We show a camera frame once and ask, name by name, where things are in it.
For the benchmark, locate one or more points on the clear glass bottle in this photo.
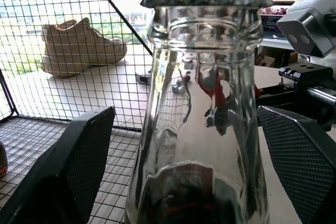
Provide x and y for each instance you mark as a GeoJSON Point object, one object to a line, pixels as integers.
{"type": "Point", "coordinates": [194, 134]}

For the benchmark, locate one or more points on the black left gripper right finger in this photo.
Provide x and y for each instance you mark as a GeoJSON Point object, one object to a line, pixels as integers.
{"type": "Point", "coordinates": [304, 161]}

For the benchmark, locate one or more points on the brown cardboard box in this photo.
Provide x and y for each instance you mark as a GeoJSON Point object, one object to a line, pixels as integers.
{"type": "Point", "coordinates": [266, 60]}

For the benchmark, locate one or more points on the beige sneaker shoe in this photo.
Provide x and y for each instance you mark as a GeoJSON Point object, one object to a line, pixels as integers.
{"type": "Point", "coordinates": [78, 48]}

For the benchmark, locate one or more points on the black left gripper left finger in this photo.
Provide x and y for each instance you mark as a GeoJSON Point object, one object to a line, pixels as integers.
{"type": "Point", "coordinates": [65, 161]}

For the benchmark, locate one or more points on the colourful printed box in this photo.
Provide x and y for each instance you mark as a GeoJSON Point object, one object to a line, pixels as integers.
{"type": "Point", "coordinates": [273, 19]}

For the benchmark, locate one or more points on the red bottle opener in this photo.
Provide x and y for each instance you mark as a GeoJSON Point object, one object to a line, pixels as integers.
{"type": "Point", "coordinates": [219, 94]}

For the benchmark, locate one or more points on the small black silver device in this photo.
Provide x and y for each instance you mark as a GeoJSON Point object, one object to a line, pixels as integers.
{"type": "Point", "coordinates": [143, 78]}

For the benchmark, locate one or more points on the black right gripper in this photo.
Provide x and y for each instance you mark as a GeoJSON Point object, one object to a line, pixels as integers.
{"type": "Point", "coordinates": [312, 77]}

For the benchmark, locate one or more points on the grey orange rounded object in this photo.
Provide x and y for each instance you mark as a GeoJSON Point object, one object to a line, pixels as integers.
{"type": "Point", "coordinates": [2, 158]}

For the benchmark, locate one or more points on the grey robot arm camera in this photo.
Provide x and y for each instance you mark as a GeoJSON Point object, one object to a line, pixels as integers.
{"type": "Point", "coordinates": [309, 24]}

